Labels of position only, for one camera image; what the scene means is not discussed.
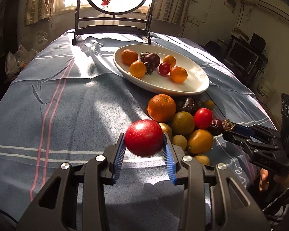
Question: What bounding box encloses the checkered curtain left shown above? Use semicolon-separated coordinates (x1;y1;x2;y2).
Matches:
24;0;53;27

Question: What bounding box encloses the greenish yellow citrus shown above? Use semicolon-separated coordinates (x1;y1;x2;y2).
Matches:
171;111;195;136

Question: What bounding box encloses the small orange mandarin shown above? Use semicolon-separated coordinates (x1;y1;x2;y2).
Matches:
121;49;138;66

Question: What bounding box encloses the red apple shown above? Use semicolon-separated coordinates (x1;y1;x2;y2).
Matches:
124;119;163;157

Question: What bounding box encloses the white plastic bag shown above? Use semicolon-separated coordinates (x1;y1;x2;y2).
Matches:
5;44;37;78

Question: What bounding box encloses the dark wrinkled passion fruit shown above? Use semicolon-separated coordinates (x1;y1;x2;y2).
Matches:
177;97;199;114

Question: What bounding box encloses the round painted screen on stand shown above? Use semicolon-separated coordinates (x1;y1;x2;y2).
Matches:
72;0;155;45

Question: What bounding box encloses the old crt television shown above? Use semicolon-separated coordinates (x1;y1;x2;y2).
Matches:
223;33;268;74

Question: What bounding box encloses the person's right hand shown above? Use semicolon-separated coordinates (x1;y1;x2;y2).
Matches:
258;168;289;193

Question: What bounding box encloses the red cherry tomato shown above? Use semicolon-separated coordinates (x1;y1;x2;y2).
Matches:
194;108;213;129

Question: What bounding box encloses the checkered curtain right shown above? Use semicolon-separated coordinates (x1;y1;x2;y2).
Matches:
152;0;191;27

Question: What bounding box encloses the large orange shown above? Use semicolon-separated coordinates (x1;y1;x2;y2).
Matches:
147;94;176;122

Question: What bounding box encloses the blue striped tablecloth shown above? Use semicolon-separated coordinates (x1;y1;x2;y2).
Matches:
0;28;276;226

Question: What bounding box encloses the checkered curtain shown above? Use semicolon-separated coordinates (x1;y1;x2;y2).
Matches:
24;0;53;27
152;0;191;27

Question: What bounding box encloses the white ceramic plate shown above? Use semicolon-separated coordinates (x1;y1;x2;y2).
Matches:
113;44;209;95

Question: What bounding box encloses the white plastic bucket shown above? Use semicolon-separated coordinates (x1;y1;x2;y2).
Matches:
255;78;276;104

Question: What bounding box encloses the brown dried date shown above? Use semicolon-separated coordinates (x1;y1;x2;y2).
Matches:
222;119;236;131

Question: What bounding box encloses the yellow orange citrus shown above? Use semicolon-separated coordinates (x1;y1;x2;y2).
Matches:
187;129;213;154

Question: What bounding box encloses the wall air conditioner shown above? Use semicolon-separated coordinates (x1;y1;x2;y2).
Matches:
254;0;289;22

